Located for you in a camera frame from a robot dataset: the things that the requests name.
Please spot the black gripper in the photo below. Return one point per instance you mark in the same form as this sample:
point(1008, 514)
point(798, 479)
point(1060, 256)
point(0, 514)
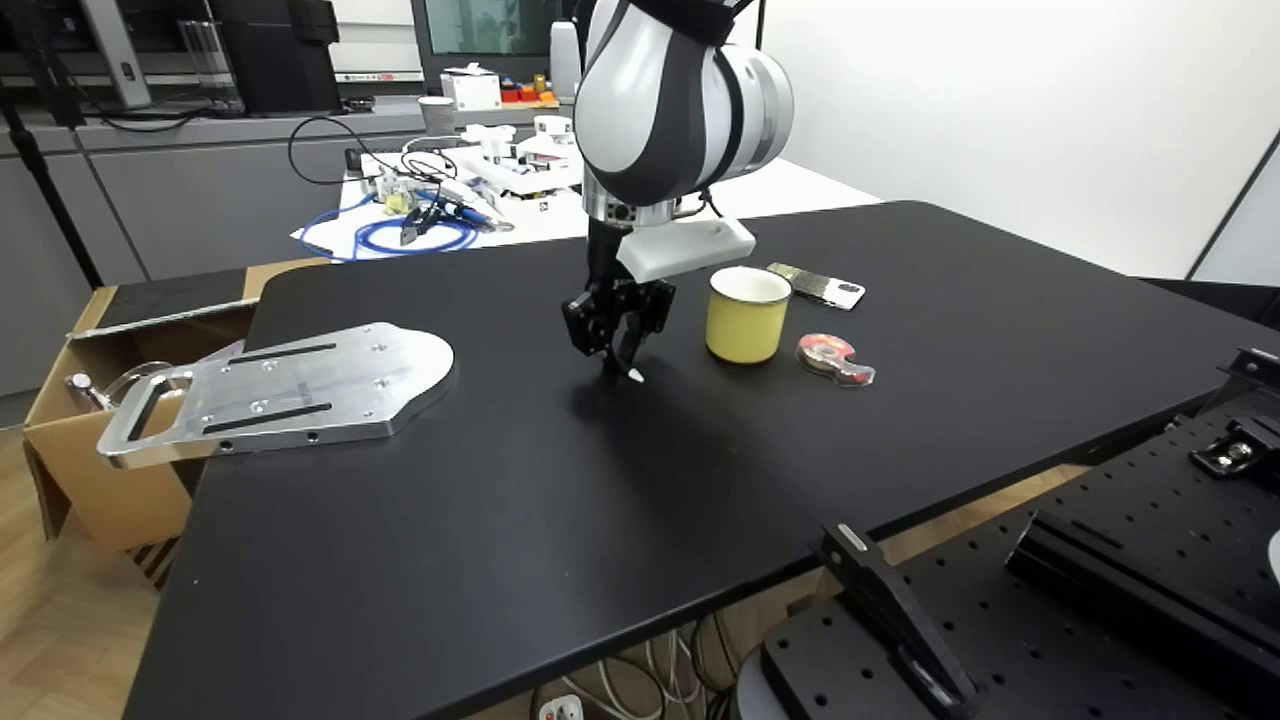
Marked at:
point(605, 300)

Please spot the white black pen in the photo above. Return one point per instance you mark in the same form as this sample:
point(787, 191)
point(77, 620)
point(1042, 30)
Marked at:
point(632, 375)

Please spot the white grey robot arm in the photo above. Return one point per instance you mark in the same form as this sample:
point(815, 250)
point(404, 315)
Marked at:
point(666, 93)

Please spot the yellow mug white inside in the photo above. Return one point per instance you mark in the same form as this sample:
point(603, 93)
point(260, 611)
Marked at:
point(745, 320)

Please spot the pink round object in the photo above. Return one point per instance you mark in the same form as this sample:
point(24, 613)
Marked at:
point(835, 356)

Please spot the white electronics pile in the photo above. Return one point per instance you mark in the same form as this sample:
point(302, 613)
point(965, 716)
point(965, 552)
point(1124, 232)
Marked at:
point(513, 160)

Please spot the white work table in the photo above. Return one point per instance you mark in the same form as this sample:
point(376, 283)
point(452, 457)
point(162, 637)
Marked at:
point(803, 186)

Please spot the small red items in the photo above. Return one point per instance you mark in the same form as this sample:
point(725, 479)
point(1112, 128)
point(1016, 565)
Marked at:
point(524, 93)

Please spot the white bottle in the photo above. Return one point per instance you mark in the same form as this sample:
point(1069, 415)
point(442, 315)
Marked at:
point(564, 61)

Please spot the white plastic container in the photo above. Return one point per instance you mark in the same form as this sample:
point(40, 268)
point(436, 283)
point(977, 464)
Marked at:
point(470, 86)

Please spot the silver metal plate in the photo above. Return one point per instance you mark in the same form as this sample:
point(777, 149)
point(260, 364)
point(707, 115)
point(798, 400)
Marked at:
point(286, 388)

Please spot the computer monitor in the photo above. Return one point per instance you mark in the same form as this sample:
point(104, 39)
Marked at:
point(487, 27)

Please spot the black flat board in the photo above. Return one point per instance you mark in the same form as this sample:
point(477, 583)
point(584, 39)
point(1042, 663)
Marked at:
point(175, 298)

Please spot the black computer case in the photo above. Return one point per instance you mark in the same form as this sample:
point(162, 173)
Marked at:
point(272, 54)

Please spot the grey counter cabinet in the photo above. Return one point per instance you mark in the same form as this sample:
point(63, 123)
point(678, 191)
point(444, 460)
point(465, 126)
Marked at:
point(175, 186)

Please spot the black perforated breadboard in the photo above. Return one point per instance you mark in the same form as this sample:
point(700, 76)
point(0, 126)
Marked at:
point(1012, 663)

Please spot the brown cardboard box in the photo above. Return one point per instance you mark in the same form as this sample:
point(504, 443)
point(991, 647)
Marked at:
point(100, 464)

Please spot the raised black breadboard platform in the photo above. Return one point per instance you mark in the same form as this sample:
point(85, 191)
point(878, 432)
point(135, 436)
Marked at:
point(1175, 534)

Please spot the silver monitor stand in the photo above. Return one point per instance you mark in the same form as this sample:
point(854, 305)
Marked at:
point(113, 54)

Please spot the black tripod pole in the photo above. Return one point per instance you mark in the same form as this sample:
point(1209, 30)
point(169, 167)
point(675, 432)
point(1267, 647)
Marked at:
point(44, 183)

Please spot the small black metal clamp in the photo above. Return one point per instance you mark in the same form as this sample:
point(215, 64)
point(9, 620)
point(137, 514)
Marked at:
point(1235, 451)

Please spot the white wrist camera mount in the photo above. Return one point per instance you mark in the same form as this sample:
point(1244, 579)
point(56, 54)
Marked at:
point(684, 246)

